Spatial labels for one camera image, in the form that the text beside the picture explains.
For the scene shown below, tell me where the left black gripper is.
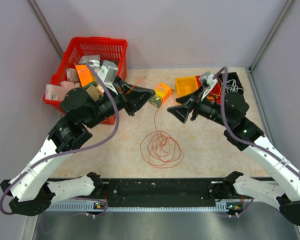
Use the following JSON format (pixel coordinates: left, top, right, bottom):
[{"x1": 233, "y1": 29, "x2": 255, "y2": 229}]
[{"x1": 83, "y1": 75, "x2": 156, "y2": 129}]

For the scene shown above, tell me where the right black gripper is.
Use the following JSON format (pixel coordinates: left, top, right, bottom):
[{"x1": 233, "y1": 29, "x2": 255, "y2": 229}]
[{"x1": 167, "y1": 85, "x2": 232, "y2": 129}]

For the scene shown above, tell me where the orange thin cable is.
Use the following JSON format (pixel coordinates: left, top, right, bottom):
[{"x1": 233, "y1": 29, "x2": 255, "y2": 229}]
[
  {"x1": 139, "y1": 104, "x2": 185, "y2": 170},
  {"x1": 124, "y1": 76, "x2": 148, "y2": 95}
]

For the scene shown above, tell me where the yellow thin cable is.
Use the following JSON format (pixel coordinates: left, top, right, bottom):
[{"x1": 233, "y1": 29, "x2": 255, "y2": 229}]
[{"x1": 207, "y1": 92, "x2": 222, "y2": 103}]

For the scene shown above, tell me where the white thin cable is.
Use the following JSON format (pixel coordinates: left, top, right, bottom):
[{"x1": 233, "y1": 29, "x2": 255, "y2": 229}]
[{"x1": 226, "y1": 79, "x2": 243, "y2": 95}]

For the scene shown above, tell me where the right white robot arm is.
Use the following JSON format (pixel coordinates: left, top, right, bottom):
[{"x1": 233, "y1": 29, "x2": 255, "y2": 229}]
[{"x1": 167, "y1": 89, "x2": 300, "y2": 226}]

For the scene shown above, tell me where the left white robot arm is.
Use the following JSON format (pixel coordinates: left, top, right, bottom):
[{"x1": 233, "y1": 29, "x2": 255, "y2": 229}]
[{"x1": 0, "y1": 77, "x2": 155, "y2": 216}]

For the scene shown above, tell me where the yellow plastic bin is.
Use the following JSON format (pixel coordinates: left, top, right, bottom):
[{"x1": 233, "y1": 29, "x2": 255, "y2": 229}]
[{"x1": 175, "y1": 76, "x2": 199, "y2": 98}]

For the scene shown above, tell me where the orange green sponge pack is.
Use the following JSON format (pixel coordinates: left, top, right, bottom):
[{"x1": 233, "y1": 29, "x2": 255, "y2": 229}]
[{"x1": 148, "y1": 82, "x2": 174, "y2": 108}]

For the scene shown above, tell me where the red plastic bin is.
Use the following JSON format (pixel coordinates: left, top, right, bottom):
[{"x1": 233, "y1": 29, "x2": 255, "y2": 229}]
[{"x1": 207, "y1": 77, "x2": 222, "y2": 103}]

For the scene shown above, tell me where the brown cardboard box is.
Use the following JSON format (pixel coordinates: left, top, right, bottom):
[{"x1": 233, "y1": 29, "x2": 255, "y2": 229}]
[{"x1": 86, "y1": 85, "x2": 104, "y2": 102}]

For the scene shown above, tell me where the orange box in basket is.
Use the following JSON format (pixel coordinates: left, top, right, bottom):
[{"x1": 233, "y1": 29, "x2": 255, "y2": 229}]
[{"x1": 75, "y1": 64, "x2": 97, "y2": 89}]

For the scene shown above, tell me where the black plastic bin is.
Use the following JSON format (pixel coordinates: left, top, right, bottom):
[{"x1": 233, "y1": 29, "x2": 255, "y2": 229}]
[{"x1": 225, "y1": 72, "x2": 245, "y2": 96}]

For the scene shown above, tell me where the teal white box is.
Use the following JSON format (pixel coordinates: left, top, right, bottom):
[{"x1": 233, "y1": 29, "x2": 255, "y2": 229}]
[{"x1": 79, "y1": 55, "x2": 101, "y2": 66}]

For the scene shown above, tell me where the pink clear box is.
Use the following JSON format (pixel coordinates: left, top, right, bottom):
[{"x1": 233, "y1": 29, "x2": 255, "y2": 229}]
[{"x1": 45, "y1": 81, "x2": 76, "y2": 102}]

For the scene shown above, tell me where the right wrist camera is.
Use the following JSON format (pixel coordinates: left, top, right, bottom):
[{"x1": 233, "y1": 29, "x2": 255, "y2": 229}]
[{"x1": 199, "y1": 71, "x2": 218, "y2": 94}]

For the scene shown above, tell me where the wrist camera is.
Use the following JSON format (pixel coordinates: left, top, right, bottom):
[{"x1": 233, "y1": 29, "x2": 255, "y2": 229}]
[
  {"x1": 88, "y1": 60, "x2": 119, "y2": 88},
  {"x1": 199, "y1": 71, "x2": 218, "y2": 94}
]

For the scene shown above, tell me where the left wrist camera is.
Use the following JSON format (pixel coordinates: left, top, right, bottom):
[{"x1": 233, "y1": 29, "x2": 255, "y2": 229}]
[{"x1": 88, "y1": 60, "x2": 119, "y2": 88}]

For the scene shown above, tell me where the grey cable duct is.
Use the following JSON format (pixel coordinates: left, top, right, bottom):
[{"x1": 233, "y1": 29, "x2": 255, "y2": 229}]
[{"x1": 49, "y1": 199, "x2": 243, "y2": 213}]

